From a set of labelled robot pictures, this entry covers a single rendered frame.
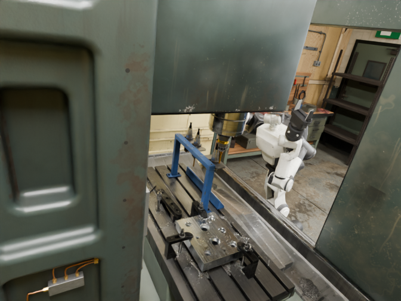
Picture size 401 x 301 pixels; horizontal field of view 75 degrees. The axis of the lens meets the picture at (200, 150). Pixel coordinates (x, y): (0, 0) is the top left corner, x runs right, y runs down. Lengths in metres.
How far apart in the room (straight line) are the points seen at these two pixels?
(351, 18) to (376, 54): 4.40
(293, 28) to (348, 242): 1.12
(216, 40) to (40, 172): 0.61
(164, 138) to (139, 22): 1.73
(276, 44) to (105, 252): 0.87
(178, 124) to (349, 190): 1.36
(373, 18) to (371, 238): 1.03
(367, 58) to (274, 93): 5.00
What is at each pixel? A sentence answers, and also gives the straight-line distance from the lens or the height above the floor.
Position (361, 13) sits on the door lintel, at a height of 2.06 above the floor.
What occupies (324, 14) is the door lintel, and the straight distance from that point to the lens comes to 1.70.
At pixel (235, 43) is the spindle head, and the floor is 1.86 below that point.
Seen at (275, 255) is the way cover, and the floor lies 0.72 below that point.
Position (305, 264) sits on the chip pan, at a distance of 1.88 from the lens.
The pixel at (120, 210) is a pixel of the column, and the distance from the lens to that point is 0.70.
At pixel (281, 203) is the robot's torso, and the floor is 0.69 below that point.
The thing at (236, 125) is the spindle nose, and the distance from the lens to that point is 1.09.
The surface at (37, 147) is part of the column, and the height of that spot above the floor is 1.60.
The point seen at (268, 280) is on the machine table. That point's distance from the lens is 1.37.
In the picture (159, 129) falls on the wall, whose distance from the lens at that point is 2.18.
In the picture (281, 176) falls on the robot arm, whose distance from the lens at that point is 1.57.
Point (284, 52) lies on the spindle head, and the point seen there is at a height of 1.85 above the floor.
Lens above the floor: 1.89
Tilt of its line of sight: 25 degrees down
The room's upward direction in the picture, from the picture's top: 9 degrees clockwise
